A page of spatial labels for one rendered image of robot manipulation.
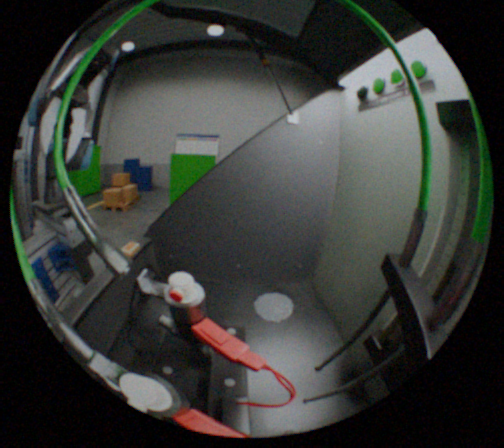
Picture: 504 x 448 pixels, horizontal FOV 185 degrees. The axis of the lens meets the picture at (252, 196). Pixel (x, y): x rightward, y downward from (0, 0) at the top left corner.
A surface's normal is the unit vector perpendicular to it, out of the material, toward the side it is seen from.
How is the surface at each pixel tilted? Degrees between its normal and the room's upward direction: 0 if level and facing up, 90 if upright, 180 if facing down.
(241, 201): 90
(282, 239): 90
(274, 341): 0
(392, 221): 90
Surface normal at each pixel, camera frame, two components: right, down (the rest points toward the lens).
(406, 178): -0.99, -0.08
